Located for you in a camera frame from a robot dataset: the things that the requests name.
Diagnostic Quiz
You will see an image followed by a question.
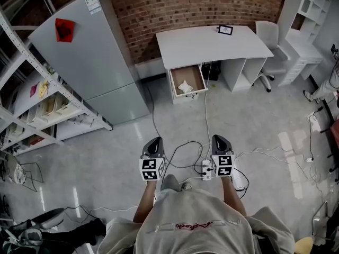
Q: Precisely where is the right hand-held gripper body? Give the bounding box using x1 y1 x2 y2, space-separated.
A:
210 152 236 178

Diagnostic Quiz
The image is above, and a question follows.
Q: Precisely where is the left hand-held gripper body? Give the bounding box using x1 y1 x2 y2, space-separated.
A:
139 153 166 182

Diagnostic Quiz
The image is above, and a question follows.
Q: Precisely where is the white wooden drawer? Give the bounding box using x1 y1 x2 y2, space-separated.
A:
169 64 209 98

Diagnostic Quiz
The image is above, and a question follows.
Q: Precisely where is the person's left forearm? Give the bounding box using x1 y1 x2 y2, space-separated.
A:
132 180 159 223

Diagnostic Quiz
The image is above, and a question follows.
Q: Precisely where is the person's right forearm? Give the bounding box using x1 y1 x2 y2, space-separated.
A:
221 176 249 219

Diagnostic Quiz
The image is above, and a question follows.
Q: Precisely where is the white power strip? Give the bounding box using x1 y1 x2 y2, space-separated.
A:
201 159 213 182

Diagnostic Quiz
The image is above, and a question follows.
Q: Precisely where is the white flat box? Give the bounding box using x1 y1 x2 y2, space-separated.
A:
231 167 248 191

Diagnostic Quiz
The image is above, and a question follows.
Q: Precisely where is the person's grey trouser leg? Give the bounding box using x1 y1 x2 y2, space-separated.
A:
160 174 181 193

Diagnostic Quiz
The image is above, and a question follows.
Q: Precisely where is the person's beige sweatshirt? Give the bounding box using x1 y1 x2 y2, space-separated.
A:
97 188 296 254

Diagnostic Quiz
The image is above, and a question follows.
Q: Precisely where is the white metal shelf rack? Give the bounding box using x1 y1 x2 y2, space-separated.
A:
0 5 114 157

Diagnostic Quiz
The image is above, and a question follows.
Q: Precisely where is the grey refrigerator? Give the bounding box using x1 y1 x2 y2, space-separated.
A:
28 0 151 126

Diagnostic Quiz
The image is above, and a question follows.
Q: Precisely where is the white desk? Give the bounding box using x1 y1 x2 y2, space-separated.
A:
155 24 274 105

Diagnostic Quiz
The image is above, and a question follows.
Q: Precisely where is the beige plastic basket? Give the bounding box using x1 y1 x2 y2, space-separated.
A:
39 96 58 120

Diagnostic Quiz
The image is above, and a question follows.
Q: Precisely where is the brown wooden table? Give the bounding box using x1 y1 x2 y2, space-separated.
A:
329 120 339 159

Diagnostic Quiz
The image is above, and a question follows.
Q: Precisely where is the round wooden stool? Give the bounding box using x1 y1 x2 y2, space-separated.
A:
295 236 319 254

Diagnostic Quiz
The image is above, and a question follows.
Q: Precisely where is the yellow cloth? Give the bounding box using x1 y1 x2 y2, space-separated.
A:
39 79 50 99

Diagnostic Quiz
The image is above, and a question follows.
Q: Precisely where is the white office chair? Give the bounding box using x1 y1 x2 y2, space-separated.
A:
251 20 291 93

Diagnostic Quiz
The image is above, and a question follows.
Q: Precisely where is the pink cloth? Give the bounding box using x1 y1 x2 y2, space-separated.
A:
29 81 40 98

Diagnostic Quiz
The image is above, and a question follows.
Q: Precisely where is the white bookshelf cabinet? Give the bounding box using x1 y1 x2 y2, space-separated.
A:
276 0 332 87

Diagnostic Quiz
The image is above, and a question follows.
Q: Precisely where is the red paper sticker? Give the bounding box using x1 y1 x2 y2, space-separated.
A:
55 17 76 43

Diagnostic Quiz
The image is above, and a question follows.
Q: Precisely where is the white and blue label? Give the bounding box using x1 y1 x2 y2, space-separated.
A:
82 0 103 16

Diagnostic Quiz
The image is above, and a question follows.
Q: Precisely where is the black cable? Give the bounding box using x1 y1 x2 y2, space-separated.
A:
144 85 205 169

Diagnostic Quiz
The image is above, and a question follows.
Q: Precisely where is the white cable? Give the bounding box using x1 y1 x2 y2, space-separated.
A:
203 62 214 161

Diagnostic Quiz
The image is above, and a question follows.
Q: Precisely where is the black picture frame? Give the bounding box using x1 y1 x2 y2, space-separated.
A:
218 24 234 36

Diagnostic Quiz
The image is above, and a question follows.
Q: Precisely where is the black wire frame chair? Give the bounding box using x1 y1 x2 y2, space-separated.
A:
3 153 44 193

